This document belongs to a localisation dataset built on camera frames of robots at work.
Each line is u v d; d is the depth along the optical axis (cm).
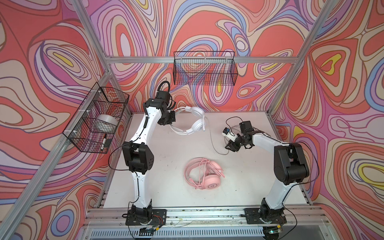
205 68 96
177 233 77
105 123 71
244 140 74
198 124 80
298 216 75
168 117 77
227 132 86
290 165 50
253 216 72
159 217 73
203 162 86
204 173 86
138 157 53
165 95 71
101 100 74
